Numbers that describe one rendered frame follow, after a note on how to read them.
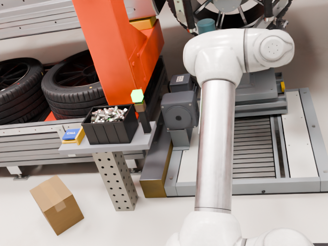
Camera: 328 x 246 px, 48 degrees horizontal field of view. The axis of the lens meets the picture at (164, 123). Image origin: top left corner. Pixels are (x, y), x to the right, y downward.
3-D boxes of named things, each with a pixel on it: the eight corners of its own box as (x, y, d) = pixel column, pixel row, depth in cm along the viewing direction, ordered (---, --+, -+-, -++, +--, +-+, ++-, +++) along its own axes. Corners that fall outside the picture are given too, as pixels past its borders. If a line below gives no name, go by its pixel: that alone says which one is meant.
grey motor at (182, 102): (208, 110, 237) (199, 60, 218) (203, 152, 203) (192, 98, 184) (180, 112, 242) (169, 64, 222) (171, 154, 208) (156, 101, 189)
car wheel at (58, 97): (149, 65, 266) (141, 33, 253) (160, 112, 211) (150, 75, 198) (60, 88, 267) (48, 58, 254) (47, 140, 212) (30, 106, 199)
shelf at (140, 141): (156, 126, 173) (155, 120, 171) (149, 149, 159) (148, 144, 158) (73, 133, 184) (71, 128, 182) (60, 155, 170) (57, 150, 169)
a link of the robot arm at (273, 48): (294, 25, 115) (249, 30, 119) (294, 21, 98) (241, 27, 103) (295, 68, 117) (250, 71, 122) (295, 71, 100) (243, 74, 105)
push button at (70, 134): (82, 132, 176) (80, 128, 175) (76, 141, 170) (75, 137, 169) (69, 133, 178) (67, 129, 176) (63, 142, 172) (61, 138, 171)
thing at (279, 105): (282, 83, 243) (281, 70, 238) (288, 114, 215) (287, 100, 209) (206, 91, 256) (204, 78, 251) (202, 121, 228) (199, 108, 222)
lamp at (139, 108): (146, 106, 159) (144, 98, 157) (144, 112, 156) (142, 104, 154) (137, 107, 160) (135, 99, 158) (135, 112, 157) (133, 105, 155)
